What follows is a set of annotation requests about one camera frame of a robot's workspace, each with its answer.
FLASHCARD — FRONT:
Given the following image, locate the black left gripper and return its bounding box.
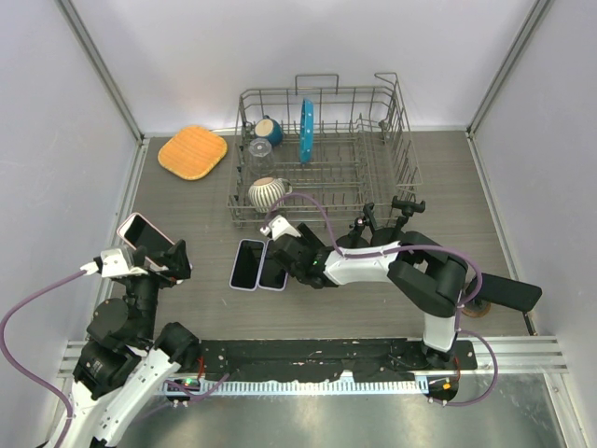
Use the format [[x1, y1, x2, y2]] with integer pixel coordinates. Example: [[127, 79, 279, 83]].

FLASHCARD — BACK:
[[125, 238, 190, 342]]

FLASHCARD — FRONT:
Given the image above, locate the black round-base phone stand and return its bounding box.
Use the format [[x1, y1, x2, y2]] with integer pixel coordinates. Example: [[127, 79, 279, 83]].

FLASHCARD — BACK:
[[371, 196, 426, 246]]

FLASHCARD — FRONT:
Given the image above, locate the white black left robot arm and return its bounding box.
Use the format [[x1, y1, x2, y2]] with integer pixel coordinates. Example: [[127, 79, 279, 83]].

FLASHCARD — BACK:
[[46, 240, 201, 447]]

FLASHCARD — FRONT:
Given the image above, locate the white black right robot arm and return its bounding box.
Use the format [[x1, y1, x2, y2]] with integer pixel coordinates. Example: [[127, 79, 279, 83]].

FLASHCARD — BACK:
[[260, 217, 542, 369]]

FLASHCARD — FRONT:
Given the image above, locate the wooden rimmed round stand base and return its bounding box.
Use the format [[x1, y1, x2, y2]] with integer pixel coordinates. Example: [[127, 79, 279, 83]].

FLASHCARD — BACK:
[[463, 299, 491, 318]]

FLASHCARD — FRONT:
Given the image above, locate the white grey striped mug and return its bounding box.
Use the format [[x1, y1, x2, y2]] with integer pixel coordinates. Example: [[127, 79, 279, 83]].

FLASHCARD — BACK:
[[248, 177, 293, 214]]

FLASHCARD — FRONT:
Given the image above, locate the clear drinking glass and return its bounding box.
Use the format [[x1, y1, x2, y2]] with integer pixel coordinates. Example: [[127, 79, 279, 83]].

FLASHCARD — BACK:
[[247, 138, 275, 179]]

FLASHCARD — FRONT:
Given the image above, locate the dark blue ceramic cup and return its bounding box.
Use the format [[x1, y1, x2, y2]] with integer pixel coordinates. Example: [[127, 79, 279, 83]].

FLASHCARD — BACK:
[[255, 116, 284, 147]]

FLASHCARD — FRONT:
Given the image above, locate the blue dotted plate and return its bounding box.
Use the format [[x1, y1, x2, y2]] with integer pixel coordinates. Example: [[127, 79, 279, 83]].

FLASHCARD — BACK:
[[299, 98, 314, 164]]

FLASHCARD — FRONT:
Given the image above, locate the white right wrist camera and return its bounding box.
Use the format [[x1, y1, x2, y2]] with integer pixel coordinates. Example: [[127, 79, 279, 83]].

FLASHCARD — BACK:
[[259, 215, 301, 241]]

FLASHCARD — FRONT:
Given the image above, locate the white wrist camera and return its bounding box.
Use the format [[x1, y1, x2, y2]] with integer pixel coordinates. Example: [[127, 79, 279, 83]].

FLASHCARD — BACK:
[[79, 245, 148, 279], [259, 215, 301, 241]]

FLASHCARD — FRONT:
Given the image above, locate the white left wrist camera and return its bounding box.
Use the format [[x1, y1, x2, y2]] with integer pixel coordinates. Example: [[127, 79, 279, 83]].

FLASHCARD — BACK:
[[79, 245, 148, 279]]

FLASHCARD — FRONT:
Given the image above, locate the grey wire dish rack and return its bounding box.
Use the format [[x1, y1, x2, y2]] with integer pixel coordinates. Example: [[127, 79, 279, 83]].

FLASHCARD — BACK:
[[227, 72, 422, 227]]

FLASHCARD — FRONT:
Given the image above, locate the white slotted cable duct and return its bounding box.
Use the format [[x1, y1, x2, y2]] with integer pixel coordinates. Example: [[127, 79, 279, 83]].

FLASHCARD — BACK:
[[158, 378, 430, 397]]

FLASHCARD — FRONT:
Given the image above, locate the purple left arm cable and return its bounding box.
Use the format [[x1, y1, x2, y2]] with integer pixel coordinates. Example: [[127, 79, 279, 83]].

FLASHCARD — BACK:
[[0, 268, 102, 447]]

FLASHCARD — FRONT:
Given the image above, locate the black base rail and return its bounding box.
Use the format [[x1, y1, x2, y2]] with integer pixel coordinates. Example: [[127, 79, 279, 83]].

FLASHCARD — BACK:
[[187, 338, 478, 383]]

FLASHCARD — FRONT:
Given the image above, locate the aluminium frame post left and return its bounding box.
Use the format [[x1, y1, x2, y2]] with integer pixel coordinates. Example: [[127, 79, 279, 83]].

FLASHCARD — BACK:
[[55, 0, 144, 144]]

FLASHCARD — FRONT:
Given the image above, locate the aluminium frame post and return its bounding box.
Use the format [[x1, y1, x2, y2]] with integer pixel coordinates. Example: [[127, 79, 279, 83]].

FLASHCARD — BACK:
[[466, 0, 553, 138], [55, 0, 144, 144]]

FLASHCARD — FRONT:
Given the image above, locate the aluminium frame post right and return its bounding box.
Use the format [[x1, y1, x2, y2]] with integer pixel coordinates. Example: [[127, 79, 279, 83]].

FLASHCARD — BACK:
[[466, 0, 553, 138]]

